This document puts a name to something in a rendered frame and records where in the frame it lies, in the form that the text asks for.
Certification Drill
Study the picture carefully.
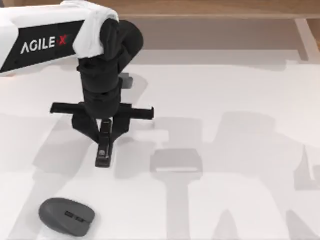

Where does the grey computer mouse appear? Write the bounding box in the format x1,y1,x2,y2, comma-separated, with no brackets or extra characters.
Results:
38,197,96,239

